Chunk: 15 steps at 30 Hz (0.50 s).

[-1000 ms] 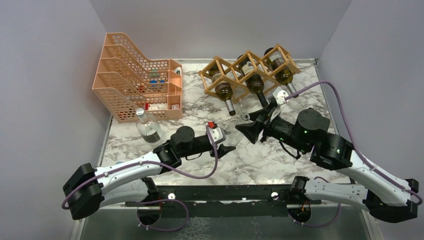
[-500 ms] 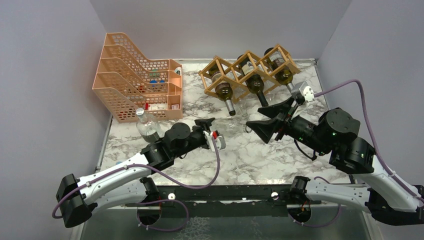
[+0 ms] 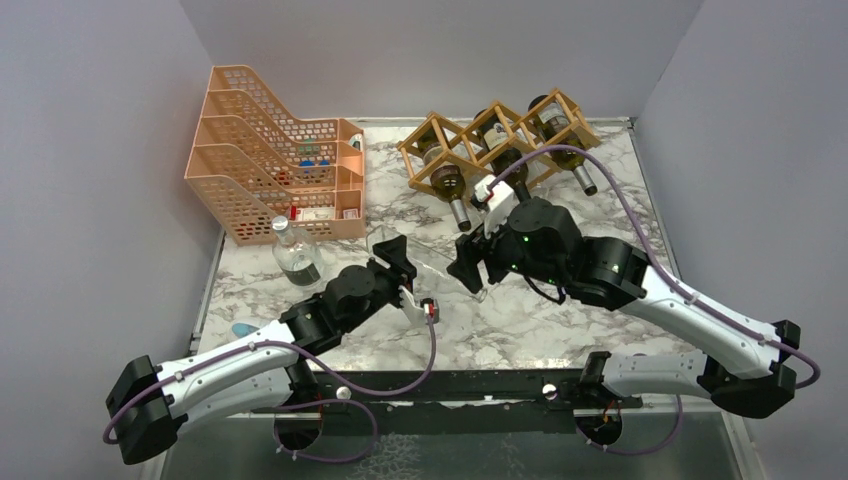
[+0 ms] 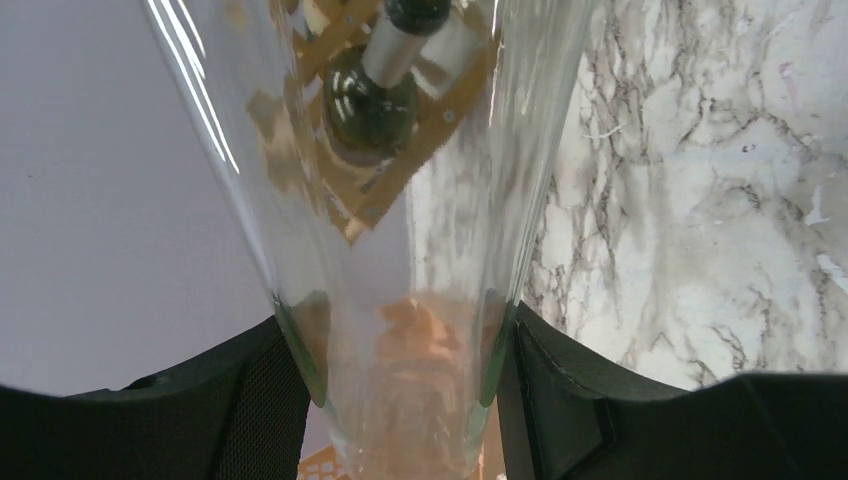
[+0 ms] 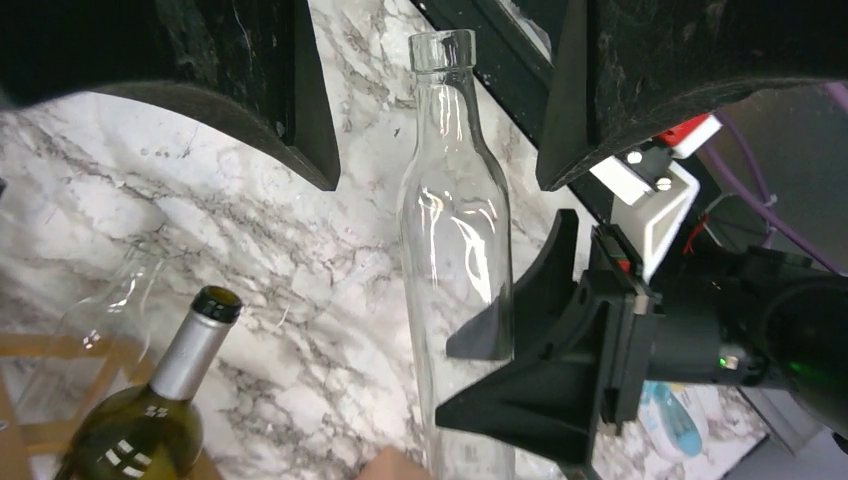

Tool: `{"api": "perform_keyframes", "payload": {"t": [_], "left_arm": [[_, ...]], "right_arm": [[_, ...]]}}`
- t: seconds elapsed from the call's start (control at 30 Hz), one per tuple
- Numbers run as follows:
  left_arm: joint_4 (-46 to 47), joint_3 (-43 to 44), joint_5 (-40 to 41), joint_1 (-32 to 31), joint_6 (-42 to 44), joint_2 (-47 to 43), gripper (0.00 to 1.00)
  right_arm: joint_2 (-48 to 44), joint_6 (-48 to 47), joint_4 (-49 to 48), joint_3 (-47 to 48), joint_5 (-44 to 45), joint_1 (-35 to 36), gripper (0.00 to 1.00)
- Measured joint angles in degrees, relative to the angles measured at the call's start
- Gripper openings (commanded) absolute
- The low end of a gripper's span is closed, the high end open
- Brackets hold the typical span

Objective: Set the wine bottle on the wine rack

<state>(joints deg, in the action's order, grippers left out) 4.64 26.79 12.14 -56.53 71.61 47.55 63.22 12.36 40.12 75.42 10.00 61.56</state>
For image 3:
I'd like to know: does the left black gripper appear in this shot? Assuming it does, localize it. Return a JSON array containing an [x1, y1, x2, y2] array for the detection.
[[341, 236, 417, 334]]

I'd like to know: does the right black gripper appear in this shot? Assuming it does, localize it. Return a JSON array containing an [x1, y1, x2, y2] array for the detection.
[[447, 203, 567, 293]]

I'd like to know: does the green wine bottle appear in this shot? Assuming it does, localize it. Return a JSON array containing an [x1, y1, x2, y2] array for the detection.
[[531, 101, 598, 196], [417, 129, 472, 232], [476, 114, 531, 202]]

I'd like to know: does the small clear bottle silver cap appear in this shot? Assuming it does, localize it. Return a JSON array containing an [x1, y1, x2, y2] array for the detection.
[[271, 215, 324, 287]]

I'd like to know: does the green wine bottle back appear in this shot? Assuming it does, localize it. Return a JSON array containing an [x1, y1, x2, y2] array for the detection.
[[476, 114, 531, 202]]

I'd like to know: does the green wine bottle front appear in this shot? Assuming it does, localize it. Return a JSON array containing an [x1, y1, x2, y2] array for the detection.
[[531, 101, 598, 196]]

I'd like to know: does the round clear glass bottle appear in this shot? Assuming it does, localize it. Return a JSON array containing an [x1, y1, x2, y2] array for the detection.
[[405, 234, 488, 303]]

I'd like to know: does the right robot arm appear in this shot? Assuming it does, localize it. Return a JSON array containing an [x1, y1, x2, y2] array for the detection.
[[447, 198, 800, 419]]

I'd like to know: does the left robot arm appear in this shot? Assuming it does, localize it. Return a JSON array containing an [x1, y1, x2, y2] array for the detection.
[[102, 235, 438, 465]]

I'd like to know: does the wooden wine rack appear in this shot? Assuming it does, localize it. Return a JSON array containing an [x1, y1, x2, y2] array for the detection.
[[397, 88, 600, 203]]

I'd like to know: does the plastic water bottle blue label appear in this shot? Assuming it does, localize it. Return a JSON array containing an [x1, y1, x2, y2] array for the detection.
[[230, 322, 260, 338]]

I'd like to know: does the white packaged item in organizer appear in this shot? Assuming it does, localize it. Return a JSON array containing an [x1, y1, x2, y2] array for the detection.
[[295, 207, 336, 221]]

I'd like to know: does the orange plastic file organizer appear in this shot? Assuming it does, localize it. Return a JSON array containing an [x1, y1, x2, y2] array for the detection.
[[184, 65, 366, 246]]

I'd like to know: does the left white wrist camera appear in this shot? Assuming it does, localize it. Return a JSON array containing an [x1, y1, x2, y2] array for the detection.
[[399, 286, 440, 327]]

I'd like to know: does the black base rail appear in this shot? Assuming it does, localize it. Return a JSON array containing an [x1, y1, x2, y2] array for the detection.
[[263, 368, 642, 436]]

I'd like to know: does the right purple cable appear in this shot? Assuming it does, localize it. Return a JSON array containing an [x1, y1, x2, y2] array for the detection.
[[487, 144, 823, 458]]

